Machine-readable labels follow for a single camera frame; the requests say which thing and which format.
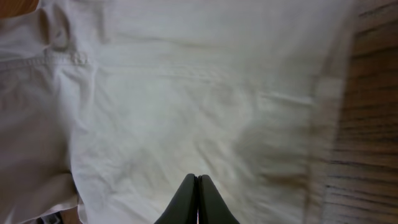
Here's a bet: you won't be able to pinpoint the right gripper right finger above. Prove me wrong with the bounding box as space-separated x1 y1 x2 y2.
198 175 239 224

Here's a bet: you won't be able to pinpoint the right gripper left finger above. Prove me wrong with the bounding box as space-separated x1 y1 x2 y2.
155 174 198 224

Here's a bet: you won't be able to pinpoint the beige khaki shorts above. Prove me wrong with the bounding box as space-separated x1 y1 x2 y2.
1 0 356 223

